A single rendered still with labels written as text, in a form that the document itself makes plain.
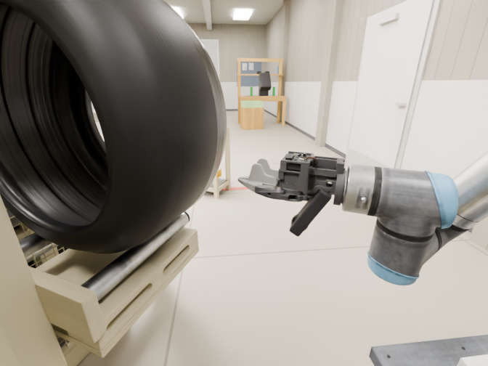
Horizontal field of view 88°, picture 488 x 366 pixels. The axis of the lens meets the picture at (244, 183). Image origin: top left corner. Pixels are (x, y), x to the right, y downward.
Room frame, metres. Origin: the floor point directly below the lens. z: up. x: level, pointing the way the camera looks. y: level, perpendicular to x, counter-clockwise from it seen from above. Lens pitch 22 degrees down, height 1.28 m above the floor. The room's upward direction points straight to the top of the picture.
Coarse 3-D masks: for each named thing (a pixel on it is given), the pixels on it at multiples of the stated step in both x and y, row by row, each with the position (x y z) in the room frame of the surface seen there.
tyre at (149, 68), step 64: (0, 0) 0.45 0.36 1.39; (64, 0) 0.42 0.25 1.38; (128, 0) 0.47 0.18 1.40; (0, 64) 0.68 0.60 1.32; (64, 64) 0.80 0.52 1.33; (128, 64) 0.40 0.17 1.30; (192, 64) 0.52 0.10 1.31; (0, 128) 0.66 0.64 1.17; (64, 128) 0.80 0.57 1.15; (128, 128) 0.38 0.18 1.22; (192, 128) 0.46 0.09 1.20; (0, 192) 0.52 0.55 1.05; (64, 192) 0.67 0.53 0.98; (128, 192) 0.39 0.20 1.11; (192, 192) 0.50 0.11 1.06
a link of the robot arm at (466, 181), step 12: (480, 156) 0.43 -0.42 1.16; (468, 168) 0.43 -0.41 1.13; (480, 168) 0.41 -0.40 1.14; (456, 180) 0.44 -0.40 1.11; (468, 180) 0.42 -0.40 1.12; (480, 180) 0.40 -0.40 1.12; (468, 192) 0.41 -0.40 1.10; (480, 192) 0.39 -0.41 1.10; (468, 204) 0.40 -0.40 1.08; (480, 204) 0.39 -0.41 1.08; (456, 216) 0.41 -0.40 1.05; (468, 216) 0.40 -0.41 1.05; (480, 216) 0.40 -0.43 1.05; (444, 228) 0.42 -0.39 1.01; (456, 228) 0.42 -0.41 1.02; (468, 228) 0.41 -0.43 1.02; (444, 240) 0.42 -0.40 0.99
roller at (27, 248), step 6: (36, 234) 0.54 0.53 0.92; (18, 240) 0.52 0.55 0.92; (24, 240) 0.52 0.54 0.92; (30, 240) 0.52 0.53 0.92; (36, 240) 0.53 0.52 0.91; (42, 240) 0.54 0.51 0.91; (48, 240) 0.55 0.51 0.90; (24, 246) 0.50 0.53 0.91; (30, 246) 0.51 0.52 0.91; (36, 246) 0.52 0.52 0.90; (42, 246) 0.54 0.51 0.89; (24, 252) 0.50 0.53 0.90; (30, 252) 0.51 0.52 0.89
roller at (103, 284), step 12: (180, 216) 0.64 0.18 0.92; (168, 228) 0.58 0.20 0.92; (180, 228) 0.62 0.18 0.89; (156, 240) 0.53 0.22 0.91; (132, 252) 0.47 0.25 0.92; (144, 252) 0.49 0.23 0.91; (108, 264) 0.43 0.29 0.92; (120, 264) 0.43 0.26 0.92; (132, 264) 0.45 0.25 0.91; (96, 276) 0.39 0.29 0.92; (108, 276) 0.40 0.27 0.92; (120, 276) 0.42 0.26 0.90; (96, 288) 0.37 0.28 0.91; (108, 288) 0.39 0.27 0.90
